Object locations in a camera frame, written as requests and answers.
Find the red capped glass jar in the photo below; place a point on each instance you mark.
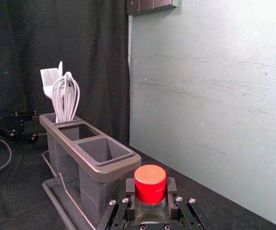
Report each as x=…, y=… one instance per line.
x=149, y=184

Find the white spatula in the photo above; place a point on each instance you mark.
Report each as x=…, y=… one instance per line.
x=60, y=68

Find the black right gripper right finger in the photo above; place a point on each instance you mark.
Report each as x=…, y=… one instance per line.
x=188, y=212

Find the white whisk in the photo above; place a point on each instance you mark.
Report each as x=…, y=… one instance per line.
x=65, y=98

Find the white silicone brush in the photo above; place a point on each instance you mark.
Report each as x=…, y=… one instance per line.
x=47, y=80

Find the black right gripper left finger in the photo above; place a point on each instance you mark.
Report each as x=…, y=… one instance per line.
x=118, y=210

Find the black table cloth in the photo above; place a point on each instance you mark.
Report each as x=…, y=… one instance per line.
x=20, y=196

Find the black curtain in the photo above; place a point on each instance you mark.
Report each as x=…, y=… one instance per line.
x=80, y=48

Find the grey three-compartment utensil holder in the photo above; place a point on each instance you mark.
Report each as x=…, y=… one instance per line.
x=92, y=172

